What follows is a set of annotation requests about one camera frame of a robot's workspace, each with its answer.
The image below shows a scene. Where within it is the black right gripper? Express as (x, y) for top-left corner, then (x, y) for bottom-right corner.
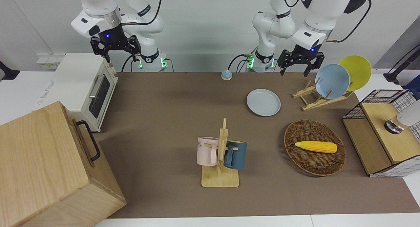
(91, 31), (142, 64)

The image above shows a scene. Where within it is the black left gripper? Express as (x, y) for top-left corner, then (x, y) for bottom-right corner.
(278, 44), (325, 77)

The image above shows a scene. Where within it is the gray plate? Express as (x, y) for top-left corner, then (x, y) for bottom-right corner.
(246, 89), (282, 117)

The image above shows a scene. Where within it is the light blue plate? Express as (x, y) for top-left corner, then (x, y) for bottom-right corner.
(315, 64), (351, 100)

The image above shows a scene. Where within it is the wooden plate rack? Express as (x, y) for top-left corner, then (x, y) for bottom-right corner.
(292, 80), (355, 112)

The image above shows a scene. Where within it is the yellow plate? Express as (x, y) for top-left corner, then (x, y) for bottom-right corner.
(338, 55), (372, 91)

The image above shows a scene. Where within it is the white toaster oven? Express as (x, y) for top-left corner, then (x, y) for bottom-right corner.
(39, 53), (119, 133)

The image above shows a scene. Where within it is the yellow corn cob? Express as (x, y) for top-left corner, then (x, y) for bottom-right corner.
(294, 140), (338, 154)

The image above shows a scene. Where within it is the brown table mat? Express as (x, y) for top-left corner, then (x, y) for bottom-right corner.
(94, 72), (420, 219)

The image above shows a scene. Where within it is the brown wicker basket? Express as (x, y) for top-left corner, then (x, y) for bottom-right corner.
(284, 119), (347, 177)

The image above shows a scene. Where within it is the dark blue mug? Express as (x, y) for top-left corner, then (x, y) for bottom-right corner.
(224, 140), (247, 170)

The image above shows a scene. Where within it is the blue object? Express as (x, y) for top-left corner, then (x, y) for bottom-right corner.
(404, 84), (420, 101)

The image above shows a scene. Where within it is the white object with metal base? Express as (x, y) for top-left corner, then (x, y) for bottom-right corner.
(384, 100), (420, 135)

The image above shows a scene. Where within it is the pink mug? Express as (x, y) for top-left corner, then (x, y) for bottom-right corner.
(197, 136), (220, 167)

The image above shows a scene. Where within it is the wooden mug stand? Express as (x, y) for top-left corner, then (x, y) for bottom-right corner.
(201, 118), (240, 188)

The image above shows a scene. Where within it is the black right base cable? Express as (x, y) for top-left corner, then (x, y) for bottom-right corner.
(121, 54), (136, 72)

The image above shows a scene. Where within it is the black base cable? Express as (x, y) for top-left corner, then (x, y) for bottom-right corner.
(121, 54), (136, 72)
(227, 53), (255, 73)

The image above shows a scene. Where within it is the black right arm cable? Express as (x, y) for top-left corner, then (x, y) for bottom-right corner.
(121, 0), (163, 26)

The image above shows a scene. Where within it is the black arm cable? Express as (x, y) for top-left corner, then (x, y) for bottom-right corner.
(326, 0), (372, 44)
(121, 0), (163, 26)

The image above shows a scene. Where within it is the black left base cable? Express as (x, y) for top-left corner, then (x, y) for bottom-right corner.
(227, 53), (255, 73)

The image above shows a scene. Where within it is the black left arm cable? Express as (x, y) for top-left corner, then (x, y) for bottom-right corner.
(326, 0), (372, 44)

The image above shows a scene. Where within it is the black camera stand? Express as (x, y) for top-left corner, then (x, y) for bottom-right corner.
(383, 44), (420, 84)
(0, 60), (20, 81)

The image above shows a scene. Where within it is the wire and wood shelf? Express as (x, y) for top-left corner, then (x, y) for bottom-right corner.
(342, 89), (420, 178)

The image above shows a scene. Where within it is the wooden box with black handle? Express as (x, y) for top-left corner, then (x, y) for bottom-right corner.
(0, 101), (127, 227)

